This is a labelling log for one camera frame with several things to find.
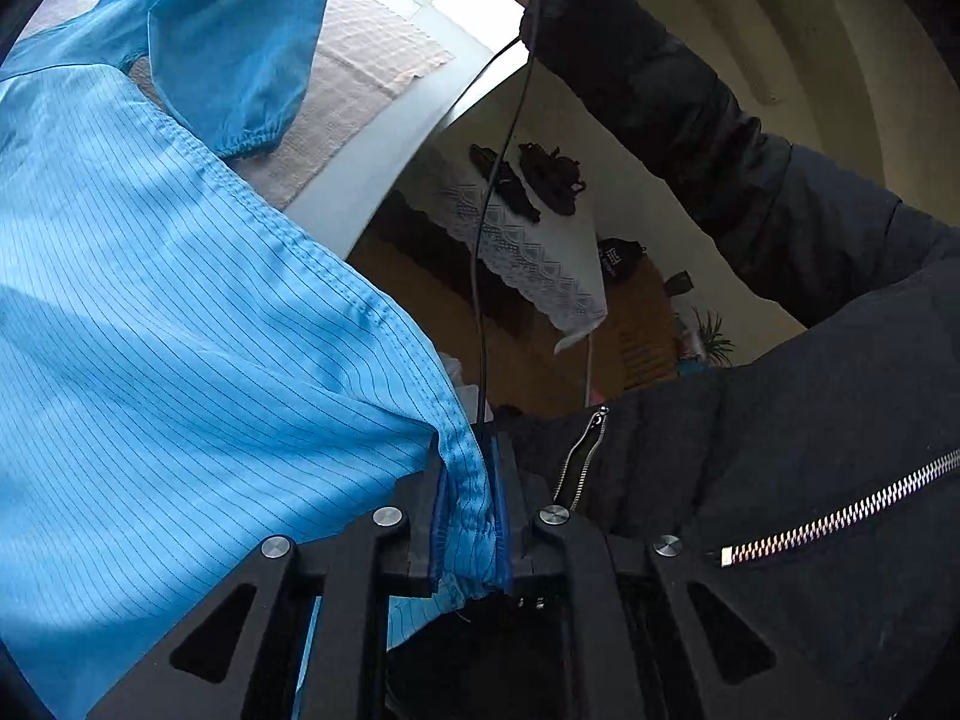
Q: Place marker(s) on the person's right forearm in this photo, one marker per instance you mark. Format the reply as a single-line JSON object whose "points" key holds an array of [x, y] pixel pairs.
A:
{"points": [[637, 75]]}

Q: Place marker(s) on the blue striped work coat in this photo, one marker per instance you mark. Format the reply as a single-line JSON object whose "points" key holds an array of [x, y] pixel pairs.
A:
{"points": [[187, 315]]}

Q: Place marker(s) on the brown wooden cabinet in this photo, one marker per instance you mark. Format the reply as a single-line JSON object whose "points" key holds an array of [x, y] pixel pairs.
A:
{"points": [[645, 322]]}

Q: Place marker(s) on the green potted plant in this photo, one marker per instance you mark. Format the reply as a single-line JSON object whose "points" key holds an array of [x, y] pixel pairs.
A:
{"points": [[709, 337]]}

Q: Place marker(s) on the black cap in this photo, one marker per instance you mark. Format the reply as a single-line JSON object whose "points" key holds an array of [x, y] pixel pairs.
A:
{"points": [[619, 259]]}

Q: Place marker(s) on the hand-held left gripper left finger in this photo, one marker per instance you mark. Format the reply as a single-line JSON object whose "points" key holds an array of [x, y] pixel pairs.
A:
{"points": [[439, 547]]}

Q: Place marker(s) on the pink checked blanket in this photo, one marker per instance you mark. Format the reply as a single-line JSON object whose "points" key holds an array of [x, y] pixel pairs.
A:
{"points": [[352, 75]]}

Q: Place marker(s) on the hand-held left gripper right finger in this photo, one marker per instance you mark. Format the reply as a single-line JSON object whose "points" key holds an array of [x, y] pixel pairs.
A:
{"points": [[500, 510]]}

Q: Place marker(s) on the white lace covered table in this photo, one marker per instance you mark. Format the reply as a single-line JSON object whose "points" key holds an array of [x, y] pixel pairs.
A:
{"points": [[525, 255]]}

